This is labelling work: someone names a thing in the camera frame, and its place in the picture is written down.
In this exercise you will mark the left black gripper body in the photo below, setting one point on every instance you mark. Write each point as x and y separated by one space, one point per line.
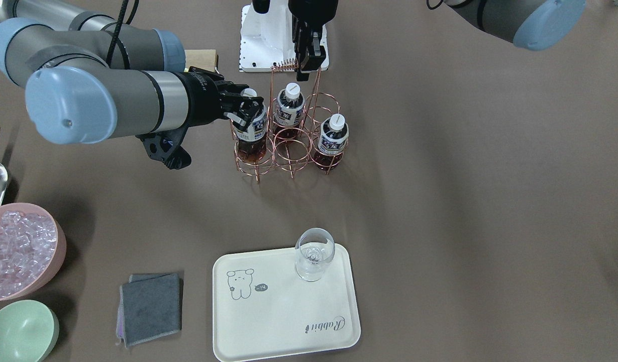
313 11

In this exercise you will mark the wooden cutting board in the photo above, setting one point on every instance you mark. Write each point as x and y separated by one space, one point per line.
207 59

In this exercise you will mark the cream serving tray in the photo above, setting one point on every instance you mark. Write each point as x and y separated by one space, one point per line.
263 309

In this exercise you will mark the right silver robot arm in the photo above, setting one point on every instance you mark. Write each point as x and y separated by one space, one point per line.
89 77

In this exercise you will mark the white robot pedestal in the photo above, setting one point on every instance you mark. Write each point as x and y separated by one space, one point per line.
266 36

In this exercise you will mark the green bowl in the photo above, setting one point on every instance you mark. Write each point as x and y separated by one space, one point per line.
28 331

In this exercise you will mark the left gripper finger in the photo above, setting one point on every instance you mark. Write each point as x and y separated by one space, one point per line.
309 52

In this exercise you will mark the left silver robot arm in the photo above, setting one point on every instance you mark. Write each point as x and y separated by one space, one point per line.
530 25

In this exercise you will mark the grey folded cloth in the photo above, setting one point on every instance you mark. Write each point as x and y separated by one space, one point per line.
150 307

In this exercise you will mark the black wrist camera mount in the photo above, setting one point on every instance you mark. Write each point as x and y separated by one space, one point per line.
166 147

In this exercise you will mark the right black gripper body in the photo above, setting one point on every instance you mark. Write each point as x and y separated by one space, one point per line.
202 98

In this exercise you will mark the wine glass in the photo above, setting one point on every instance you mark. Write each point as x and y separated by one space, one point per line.
314 253

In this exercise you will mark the copper wire bottle basket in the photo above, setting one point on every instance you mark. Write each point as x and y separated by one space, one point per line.
286 148

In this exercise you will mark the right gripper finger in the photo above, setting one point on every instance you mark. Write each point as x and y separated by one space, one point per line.
249 121
230 91

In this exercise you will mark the pink bowl with ice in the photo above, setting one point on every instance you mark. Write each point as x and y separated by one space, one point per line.
32 249

